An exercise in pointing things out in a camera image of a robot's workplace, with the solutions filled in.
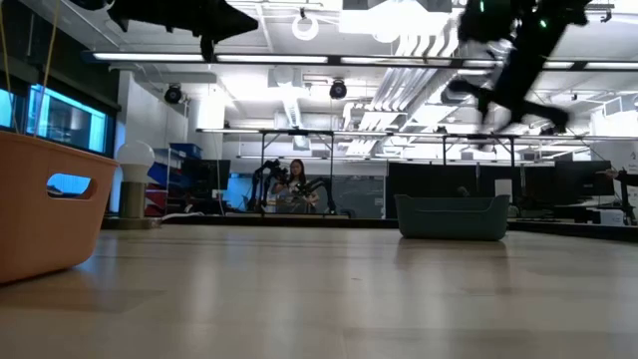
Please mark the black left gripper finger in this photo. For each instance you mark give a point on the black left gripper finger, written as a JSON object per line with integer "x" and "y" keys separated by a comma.
{"x": 226, "y": 22}

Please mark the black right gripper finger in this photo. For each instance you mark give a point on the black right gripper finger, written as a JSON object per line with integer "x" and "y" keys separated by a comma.
{"x": 545, "y": 114}
{"x": 473, "y": 92}

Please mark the teal plastic bin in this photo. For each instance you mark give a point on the teal plastic bin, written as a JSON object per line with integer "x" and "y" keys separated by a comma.
{"x": 451, "y": 222}

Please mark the orange plastic bin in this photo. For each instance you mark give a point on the orange plastic bin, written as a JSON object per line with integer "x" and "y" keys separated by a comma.
{"x": 35, "y": 229}

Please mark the black background robot arm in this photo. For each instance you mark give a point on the black background robot arm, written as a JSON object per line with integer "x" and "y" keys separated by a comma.
{"x": 264, "y": 184}
{"x": 321, "y": 192}

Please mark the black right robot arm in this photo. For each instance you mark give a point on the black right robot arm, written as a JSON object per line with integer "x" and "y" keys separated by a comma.
{"x": 498, "y": 20}

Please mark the black computer monitor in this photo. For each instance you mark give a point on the black computer monitor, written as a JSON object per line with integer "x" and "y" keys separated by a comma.
{"x": 583, "y": 179}
{"x": 212, "y": 174}

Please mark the white rectangular box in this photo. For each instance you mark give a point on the white rectangular box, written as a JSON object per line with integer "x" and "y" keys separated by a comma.
{"x": 503, "y": 187}

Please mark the black ceiling spotlight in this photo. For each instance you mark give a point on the black ceiling spotlight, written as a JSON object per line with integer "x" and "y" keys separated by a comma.
{"x": 173, "y": 95}
{"x": 338, "y": 90}

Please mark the person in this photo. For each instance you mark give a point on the person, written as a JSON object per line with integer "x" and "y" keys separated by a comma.
{"x": 625, "y": 178}
{"x": 296, "y": 184}

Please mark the black overhead light bar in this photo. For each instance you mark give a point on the black overhead light bar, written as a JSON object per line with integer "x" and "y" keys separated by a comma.
{"x": 334, "y": 60}

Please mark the small white box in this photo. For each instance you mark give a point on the small white box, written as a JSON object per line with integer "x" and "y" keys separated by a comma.
{"x": 613, "y": 217}

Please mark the shelf with coloured bins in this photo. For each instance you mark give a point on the shelf with coloured bins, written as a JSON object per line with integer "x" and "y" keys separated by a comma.
{"x": 159, "y": 174}

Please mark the brass lamp white bulb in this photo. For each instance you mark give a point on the brass lamp white bulb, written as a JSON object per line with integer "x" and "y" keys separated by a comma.
{"x": 132, "y": 199}

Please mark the black partition wall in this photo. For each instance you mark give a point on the black partition wall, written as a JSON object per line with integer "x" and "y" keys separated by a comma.
{"x": 423, "y": 182}

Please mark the black metal frame stand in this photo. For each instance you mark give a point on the black metal frame stand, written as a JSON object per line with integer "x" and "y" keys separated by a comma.
{"x": 299, "y": 132}

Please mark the black aluminium table frame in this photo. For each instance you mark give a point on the black aluminium table frame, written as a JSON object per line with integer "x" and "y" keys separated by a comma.
{"x": 274, "y": 220}

